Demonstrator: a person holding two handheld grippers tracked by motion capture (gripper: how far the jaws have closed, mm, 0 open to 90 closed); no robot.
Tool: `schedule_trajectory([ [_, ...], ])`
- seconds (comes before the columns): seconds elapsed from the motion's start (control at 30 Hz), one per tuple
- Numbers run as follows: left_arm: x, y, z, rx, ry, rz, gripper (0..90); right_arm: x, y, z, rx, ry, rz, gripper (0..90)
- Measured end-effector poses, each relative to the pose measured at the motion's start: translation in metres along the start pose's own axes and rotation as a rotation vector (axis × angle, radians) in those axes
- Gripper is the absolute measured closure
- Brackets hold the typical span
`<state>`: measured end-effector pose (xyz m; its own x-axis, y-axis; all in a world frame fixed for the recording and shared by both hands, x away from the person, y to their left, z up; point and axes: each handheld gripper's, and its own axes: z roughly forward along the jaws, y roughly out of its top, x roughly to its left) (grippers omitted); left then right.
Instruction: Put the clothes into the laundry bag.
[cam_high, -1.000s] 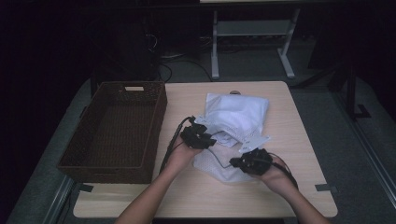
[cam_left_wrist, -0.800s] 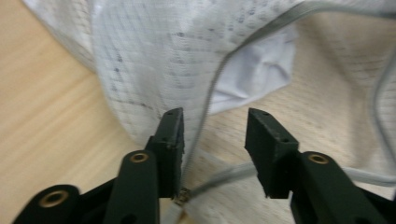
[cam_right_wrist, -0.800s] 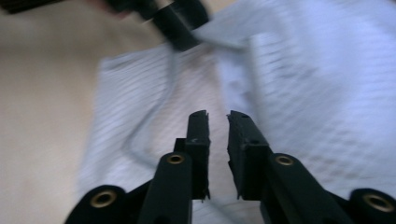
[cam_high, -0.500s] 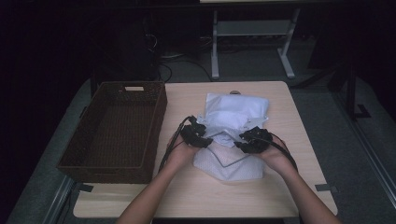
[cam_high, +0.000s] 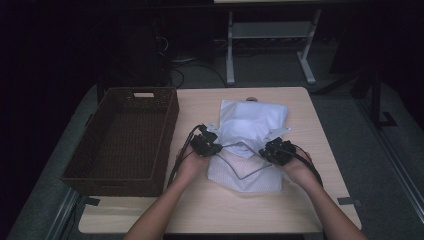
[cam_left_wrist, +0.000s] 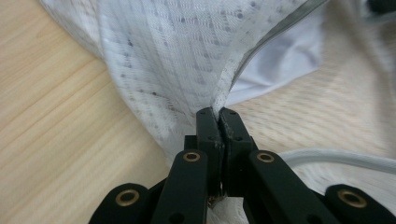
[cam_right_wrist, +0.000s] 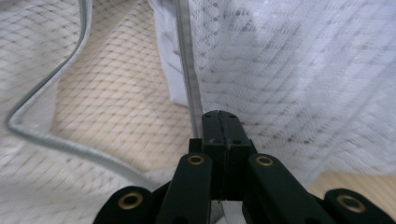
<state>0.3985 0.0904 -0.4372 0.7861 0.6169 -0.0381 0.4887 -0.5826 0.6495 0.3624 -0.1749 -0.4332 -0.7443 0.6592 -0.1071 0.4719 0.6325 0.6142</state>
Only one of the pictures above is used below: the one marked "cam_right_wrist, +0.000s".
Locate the white mesh laundry bag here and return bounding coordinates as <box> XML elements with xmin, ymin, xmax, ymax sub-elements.
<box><xmin>0</xmin><ymin>0</ymin><xmax>396</xmax><ymax>224</ymax></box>

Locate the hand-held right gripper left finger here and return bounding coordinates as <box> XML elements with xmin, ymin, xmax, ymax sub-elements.
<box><xmin>189</xmin><ymin>109</ymin><xmax>226</xmax><ymax>201</ymax></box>

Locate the white shirt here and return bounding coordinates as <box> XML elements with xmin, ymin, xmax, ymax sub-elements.
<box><xmin>148</xmin><ymin>0</ymin><xmax>190</xmax><ymax>106</ymax></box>

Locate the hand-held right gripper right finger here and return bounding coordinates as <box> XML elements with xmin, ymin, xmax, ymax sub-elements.
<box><xmin>219</xmin><ymin>109</ymin><xmax>258</xmax><ymax>201</ymax></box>

